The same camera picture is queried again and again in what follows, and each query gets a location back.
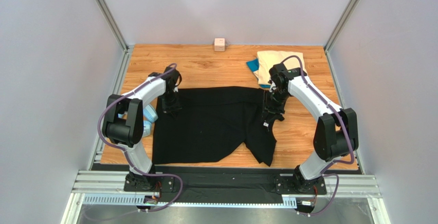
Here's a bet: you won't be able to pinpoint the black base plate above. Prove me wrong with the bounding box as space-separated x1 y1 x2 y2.
90 163 362 204

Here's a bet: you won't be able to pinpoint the small beige cube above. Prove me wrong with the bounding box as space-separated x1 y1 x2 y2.
213 38 227 52

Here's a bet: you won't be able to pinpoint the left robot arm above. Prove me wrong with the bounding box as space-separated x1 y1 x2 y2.
98 63 182 184

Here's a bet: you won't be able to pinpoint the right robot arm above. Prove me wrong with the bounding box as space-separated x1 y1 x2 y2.
262 63 358 184

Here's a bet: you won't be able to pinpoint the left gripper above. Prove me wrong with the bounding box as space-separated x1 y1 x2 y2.
160 89 182 118

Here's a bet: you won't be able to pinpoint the cream folded t shirt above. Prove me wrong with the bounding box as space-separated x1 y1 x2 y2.
257 50 307 85

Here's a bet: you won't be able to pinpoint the black t shirt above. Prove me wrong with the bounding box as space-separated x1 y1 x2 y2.
152 86 277 166

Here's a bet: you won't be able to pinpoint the light blue headphones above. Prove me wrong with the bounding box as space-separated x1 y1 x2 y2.
116 103 158 140

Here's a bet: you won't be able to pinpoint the blue folded t shirt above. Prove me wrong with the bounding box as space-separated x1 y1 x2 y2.
246 58 270 88

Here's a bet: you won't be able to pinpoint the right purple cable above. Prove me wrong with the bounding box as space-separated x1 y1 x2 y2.
280 54 357 217

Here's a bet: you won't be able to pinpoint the aluminium frame rail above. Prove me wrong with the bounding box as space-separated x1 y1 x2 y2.
62 165 390 223

